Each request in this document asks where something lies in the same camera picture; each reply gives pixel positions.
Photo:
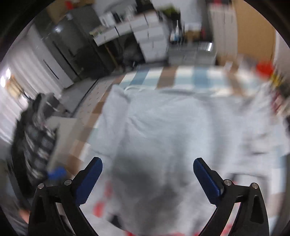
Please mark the plaid cloth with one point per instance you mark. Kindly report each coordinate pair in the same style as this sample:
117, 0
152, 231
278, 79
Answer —
34, 140

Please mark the orange bag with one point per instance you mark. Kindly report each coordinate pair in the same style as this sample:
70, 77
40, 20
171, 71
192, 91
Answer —
265, 68

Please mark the dotted rug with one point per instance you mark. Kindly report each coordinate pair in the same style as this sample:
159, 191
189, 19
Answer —
95, 95

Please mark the dark grey refrigerator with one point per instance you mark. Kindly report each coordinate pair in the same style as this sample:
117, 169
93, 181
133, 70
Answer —
77, 40

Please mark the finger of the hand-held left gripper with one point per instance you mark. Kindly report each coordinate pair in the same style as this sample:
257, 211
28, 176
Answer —
57, 173

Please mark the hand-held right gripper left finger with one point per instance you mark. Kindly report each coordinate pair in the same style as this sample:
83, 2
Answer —
88, 181

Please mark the grey printed hoodie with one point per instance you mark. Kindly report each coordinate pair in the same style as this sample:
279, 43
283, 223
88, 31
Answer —
170, 127

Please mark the white desk with drawers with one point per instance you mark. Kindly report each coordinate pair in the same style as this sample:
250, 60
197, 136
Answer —
145, 31

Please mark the white electric kettle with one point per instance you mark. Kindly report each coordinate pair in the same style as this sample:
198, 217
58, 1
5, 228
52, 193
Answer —
103, 20

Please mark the checked blue brown blanket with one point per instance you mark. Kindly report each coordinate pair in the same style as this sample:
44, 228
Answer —
185, 77

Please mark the white plastic cabinet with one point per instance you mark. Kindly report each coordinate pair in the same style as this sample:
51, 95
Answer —
223, 29

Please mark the silver suitcase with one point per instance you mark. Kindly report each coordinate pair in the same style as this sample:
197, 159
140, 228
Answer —
192, 53

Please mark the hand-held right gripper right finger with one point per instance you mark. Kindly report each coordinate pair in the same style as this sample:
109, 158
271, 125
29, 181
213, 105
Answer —
208, 181

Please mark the wooden door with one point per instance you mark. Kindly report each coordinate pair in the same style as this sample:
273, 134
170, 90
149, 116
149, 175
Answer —
256, 31

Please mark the dark bag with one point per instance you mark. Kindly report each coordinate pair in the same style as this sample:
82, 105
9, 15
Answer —
132, 54

